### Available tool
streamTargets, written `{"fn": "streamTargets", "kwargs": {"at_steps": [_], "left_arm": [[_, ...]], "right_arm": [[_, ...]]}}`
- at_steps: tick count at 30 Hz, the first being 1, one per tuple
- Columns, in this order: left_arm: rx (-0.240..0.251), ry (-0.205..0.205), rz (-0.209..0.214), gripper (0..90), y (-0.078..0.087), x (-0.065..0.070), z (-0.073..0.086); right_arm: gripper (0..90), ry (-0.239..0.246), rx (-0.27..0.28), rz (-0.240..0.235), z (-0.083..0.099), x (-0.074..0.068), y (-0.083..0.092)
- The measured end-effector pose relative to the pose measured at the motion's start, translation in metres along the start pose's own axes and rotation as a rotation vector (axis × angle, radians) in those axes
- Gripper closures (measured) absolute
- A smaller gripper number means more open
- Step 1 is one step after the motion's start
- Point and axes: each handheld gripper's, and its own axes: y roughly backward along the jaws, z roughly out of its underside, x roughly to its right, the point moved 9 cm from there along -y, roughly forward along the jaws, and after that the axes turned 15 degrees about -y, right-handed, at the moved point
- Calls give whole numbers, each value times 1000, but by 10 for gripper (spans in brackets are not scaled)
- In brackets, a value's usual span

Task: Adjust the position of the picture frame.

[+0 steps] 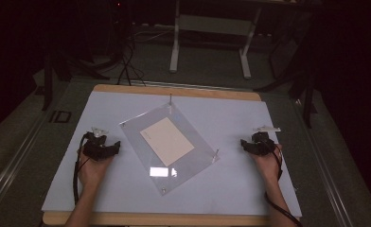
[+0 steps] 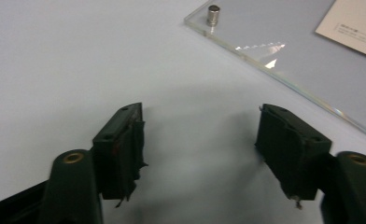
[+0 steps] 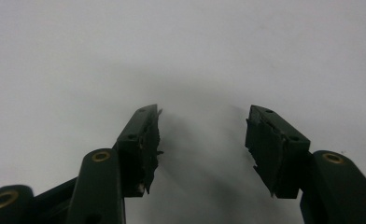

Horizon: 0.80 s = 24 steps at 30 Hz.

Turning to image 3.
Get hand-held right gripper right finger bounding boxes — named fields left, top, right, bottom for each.
left=245, top=105, right=312, bottom=200

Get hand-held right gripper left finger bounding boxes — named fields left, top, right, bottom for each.
left=114, top=104, right=163, bottom=199

